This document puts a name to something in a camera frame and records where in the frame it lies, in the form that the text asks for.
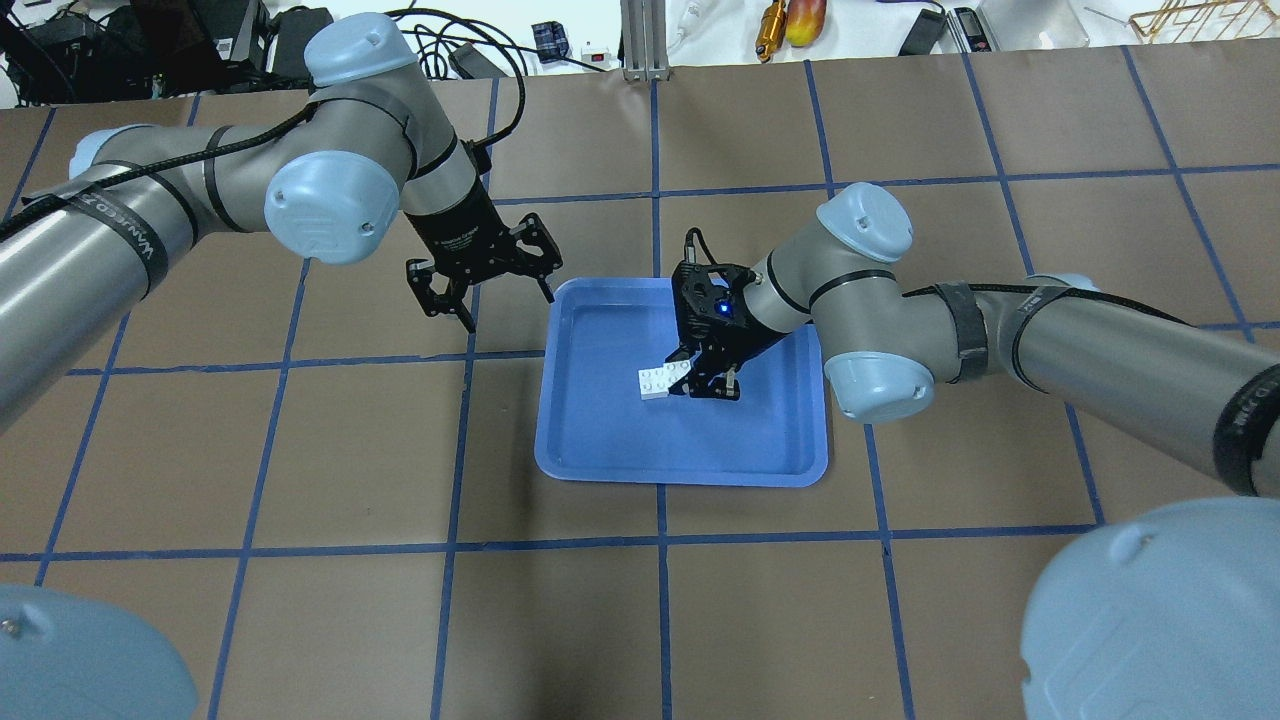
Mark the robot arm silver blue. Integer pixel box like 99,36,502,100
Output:
3,15,483,719
671,183,1279,719

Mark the aluminium frame post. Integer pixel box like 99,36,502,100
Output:
618,0,672,83

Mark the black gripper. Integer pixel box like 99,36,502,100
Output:
660,255,785,401
404,195,561,334

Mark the white block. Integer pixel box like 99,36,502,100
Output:
662,359,692,395
637,364,676,401

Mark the toy mango fruit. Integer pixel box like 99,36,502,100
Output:
785,0,828,47

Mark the gold wire rack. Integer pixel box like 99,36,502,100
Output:
1126,1,1279,45

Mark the gold metal cylinder tool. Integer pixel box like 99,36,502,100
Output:
755,0,787,64

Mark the black power adapter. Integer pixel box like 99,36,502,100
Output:
899,9,948,56

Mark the blue plastic tray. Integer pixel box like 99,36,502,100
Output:
534,277,829,488

